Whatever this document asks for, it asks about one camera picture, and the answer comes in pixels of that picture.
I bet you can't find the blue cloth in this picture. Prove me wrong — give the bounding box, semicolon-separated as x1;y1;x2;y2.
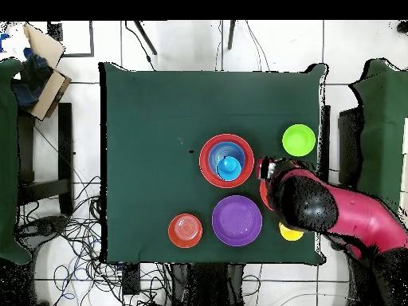
10;52;53;109

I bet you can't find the purple bowl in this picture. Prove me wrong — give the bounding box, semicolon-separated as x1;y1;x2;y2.
211;194;263;247

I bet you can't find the small orange bowl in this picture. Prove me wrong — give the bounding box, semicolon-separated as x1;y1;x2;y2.
167;213;203;249

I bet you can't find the green cloth covered table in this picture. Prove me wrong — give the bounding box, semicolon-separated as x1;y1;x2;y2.
0;58;33;265
348;58;408;218

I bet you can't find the dark green tablecloth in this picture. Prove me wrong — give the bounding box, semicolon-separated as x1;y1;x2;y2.
99;61;329;265

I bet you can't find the dark grey frame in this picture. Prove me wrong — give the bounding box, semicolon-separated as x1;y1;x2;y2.
47;20;96;58

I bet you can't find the small blue bowl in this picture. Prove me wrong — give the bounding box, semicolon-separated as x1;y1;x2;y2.
207;141;246;179

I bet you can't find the cardboard box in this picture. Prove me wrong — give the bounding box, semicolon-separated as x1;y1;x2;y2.
12;23;73;122

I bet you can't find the green bowl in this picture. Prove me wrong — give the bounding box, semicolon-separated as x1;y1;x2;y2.
281;124;316;158

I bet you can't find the black box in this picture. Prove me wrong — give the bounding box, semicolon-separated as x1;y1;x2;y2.
122;262;142;296

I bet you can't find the blue cup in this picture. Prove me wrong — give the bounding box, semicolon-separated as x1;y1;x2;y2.
215;155;242;182

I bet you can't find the yellow cup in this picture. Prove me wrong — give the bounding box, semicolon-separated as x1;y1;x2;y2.
279;221;304;242

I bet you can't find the black stand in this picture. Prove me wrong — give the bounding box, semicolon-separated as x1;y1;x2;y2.
337;106;364;186

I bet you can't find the black tripod leg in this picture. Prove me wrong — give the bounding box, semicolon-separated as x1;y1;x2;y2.
226;20;237;51
133;20;159;56

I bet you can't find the large orange bowl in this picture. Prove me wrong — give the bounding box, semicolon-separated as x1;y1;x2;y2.
259;178;276;212
198;133;255;189

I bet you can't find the tangle of black cables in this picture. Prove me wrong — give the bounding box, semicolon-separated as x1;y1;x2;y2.
15;175;175;306

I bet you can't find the black stool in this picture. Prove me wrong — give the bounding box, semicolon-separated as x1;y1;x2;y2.
17;102;75;218

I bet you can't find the grey pedestal foot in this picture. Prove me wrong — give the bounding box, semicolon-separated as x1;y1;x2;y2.
15;214;69;253

